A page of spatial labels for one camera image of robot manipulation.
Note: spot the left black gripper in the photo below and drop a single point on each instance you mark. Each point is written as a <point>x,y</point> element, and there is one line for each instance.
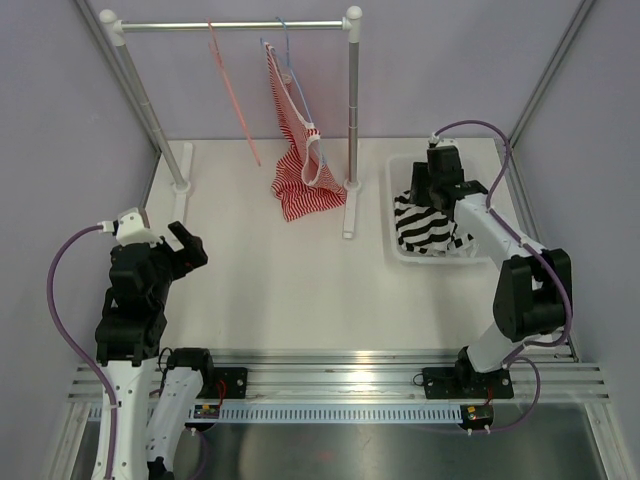
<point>193,255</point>

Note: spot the white clothes rack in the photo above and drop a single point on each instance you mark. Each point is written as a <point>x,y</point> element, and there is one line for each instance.
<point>180,170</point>

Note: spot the white plastic basket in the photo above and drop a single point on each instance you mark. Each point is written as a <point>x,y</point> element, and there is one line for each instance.
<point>398,173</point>

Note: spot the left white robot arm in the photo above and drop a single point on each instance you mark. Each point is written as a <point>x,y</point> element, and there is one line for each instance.
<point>135,441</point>

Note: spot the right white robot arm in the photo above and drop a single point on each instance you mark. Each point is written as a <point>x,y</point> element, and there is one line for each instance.
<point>533,293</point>

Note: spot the white slotted cable duct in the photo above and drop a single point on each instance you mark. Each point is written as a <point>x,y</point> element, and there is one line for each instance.
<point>245,413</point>

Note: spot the black white striped tank top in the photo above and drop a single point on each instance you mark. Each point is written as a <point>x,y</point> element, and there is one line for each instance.
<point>427,232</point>

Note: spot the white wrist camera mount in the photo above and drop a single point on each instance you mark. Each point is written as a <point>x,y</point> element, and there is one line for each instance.
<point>133,227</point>

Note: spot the blue plastic hanger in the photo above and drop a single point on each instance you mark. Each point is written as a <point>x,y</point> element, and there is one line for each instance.
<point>300,85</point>

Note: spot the pink plastic hanger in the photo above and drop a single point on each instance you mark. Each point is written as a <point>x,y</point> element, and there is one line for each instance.
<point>217,55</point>

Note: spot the aluminium rail frame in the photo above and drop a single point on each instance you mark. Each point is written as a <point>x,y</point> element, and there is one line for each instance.
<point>361,376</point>

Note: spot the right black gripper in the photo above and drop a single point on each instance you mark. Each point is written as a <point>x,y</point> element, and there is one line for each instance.
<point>420,176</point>

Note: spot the red white striped tank top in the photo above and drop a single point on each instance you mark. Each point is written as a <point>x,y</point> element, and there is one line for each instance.
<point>303,182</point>

